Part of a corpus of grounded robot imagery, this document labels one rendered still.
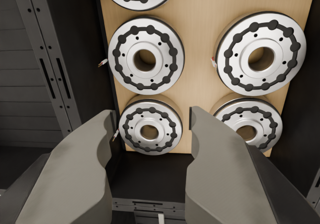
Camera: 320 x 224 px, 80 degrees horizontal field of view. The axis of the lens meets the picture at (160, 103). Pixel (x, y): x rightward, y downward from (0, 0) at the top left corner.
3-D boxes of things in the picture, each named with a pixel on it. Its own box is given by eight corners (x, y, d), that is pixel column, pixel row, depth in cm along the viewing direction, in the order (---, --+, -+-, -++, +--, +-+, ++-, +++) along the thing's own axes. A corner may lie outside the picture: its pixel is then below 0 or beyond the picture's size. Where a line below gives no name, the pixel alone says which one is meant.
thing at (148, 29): (103, 19, 24) (101, 20, 24) (184, 15, 23) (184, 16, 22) (115, 93, 29) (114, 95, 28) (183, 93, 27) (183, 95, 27)
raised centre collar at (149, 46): (124, 41, 25) (123, 42, 24) (163, 40, 24) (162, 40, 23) (129, 77, 27) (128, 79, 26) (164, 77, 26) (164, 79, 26)
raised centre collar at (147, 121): (132, 117, 30) (130, 120, 29) (163, 116, 29) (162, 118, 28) (137, 143, 32) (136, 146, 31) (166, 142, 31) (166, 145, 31)
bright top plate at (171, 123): (113, 103, 30) (112, 105, 29) (178, 98, 28) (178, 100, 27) (126, 153, 34) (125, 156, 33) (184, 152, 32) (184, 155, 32)
